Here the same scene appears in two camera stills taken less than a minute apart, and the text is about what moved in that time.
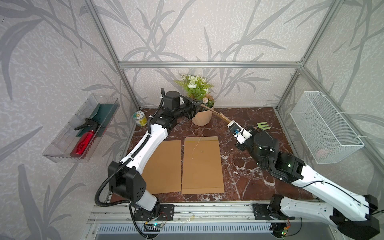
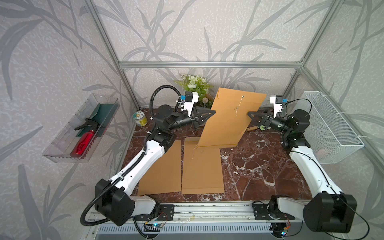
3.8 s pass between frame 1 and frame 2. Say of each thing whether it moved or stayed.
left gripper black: moved
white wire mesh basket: stayed
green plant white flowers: stayed
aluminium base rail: stayed
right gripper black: moved
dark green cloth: stayed
